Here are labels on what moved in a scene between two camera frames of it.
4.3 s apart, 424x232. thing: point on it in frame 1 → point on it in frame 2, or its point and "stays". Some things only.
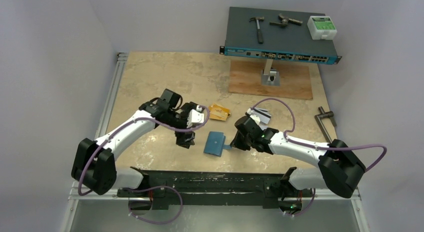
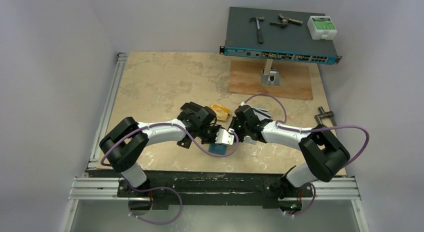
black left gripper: [185, 114] → [216, 129]
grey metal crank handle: [323, 115] stays
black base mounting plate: [189, 189] stays
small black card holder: [185, 139] stays
